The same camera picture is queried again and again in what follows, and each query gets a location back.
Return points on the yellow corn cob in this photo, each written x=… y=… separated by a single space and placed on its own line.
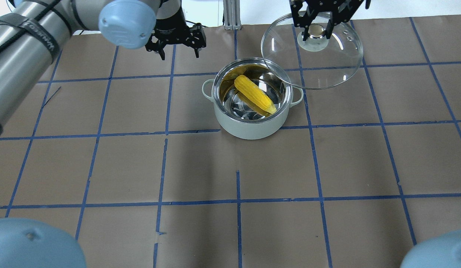
x=253 y=96

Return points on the aluminium frame post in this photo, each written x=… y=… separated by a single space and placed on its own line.
x=231 y=14

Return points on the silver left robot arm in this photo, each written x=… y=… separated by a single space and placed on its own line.
x=31 y=39

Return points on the glass pot lid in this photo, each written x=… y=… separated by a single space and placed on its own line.
x=309 y=70

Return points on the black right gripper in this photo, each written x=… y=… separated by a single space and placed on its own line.
x=324 y=13

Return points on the pale green cooking pot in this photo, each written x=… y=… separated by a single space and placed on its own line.
x=233 y=114

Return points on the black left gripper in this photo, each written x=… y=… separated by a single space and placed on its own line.
x=173 y=22

